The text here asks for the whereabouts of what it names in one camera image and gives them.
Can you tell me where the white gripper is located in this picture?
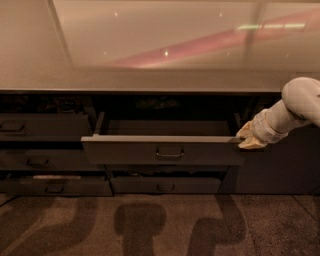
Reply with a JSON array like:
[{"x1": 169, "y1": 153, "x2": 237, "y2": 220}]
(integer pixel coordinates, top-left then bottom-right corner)
[{"x1": 236, "y1": 109, "x2": 288, "y2": 150}]

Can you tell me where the dark drawer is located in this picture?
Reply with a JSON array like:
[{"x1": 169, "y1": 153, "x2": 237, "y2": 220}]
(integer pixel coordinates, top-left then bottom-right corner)
[
  {"x1": 0, "y1": 150, "x2": 104, "y2": 171},
  {"x1": 110, "y1": 177, "x2": 221, "y2": 194},
  {"x1": 0, "y1": 176, "x2": 113, "y2": 197},
  {"x1": 0, "y1": 113, "x2": 92, "y2": 142},
  {"x1": 106, "y1": 164, "x2": 229, "y2": 173},
  {"x1": 81, "y1": 112, "x2": 245, "y2": 165}
]

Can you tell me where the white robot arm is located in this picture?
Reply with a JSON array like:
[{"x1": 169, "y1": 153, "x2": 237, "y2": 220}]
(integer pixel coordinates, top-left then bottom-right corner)
[{"x1": 237, "y1": 77, "x2": 320, "y2": 150}]

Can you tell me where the dark round item in drawer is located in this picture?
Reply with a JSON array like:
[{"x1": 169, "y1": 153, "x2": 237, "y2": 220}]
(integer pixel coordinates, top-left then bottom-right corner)
[{"x1": 55, "y1": 98, "x2": 80, "y2": 113}]

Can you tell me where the white flat item in drawer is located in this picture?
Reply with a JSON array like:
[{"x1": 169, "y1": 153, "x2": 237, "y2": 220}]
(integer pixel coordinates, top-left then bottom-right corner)
[{"x1": 33, "y1": 175, "x2": 81, "y2": 180}]

